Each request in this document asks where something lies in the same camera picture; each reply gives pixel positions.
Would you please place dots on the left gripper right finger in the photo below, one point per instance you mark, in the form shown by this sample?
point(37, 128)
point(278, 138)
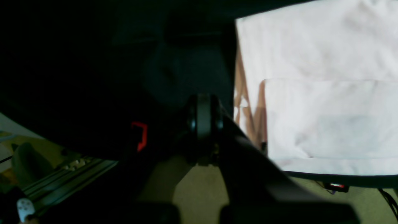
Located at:
point(260, 193)

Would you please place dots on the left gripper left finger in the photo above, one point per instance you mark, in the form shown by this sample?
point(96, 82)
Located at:
point(152, 168)

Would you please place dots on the pink T-shirt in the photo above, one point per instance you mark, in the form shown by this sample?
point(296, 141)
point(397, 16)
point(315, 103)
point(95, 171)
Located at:
point(318, 82)

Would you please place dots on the small device on floor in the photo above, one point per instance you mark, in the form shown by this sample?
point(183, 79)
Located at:
point(336, 187)

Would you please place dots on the black table cloth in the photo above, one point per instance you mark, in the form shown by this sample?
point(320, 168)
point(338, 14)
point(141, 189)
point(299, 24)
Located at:
point(79, 72)

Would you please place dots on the white game controller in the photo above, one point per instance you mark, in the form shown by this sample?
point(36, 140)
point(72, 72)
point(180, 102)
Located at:
point(25, 208)

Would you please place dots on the aluminium frame rail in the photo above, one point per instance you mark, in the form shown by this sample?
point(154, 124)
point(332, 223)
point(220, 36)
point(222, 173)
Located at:
point(63, 183)

